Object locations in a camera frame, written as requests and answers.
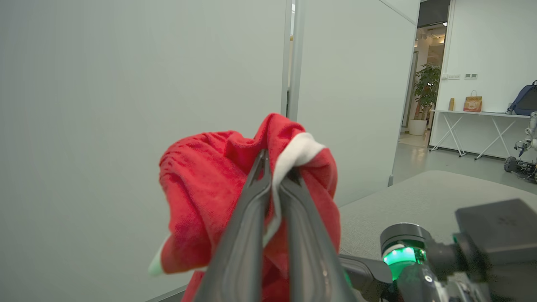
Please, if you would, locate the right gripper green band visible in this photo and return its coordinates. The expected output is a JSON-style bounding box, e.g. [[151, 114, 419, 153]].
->
[[280, 169, 493, 302]]

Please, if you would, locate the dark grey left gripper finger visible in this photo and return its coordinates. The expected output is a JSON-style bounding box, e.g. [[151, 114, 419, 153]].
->
[[194, 150, 272, 302]]

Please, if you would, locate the red garment with white trim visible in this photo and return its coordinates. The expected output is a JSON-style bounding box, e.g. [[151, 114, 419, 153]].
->
[[148, 112, 341, 302]]

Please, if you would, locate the white plant pot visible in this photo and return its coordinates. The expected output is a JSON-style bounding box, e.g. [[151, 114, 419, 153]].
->
[[408, 119, 428, 136]]

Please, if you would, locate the green potted plant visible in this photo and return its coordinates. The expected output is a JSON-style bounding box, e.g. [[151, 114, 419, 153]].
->
[[413, 63, 442, 122]]

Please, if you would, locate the white folding table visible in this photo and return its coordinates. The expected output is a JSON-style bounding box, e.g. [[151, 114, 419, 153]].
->
[[430, 109, 532, 160]]

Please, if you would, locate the brown paper bag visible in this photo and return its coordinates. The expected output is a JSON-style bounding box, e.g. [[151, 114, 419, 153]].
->
[[463, 91, 482, 112]]

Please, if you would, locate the blue backpack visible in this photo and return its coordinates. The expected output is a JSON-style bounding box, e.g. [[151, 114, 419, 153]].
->
[[506, 80, 537, 116]]

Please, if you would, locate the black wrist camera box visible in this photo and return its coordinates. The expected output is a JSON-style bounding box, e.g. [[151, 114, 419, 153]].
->
[[455, 198, 537, 269]]

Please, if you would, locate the grey metal partition post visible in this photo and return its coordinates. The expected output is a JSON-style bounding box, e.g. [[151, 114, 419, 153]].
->
[[280, 0, 306, 122]]

